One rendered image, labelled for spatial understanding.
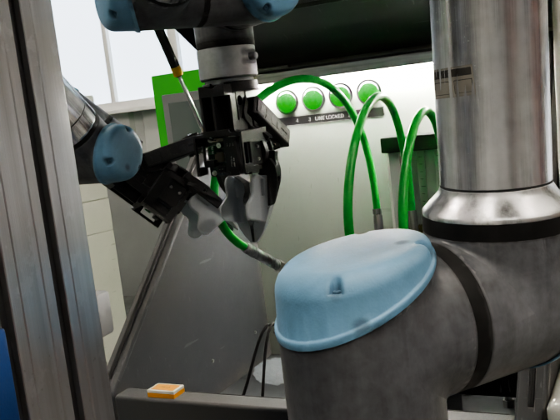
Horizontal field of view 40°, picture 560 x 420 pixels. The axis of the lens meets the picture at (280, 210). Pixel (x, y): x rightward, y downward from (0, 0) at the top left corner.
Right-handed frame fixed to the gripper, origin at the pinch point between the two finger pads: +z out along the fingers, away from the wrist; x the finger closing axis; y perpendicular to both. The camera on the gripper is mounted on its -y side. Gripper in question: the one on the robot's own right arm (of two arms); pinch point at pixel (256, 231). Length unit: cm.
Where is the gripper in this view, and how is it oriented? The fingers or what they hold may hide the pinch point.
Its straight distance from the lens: 103.6
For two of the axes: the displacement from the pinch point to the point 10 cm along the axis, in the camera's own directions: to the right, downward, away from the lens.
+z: 1.2, 9.8, 1.3
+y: -4.3, 1.7, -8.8
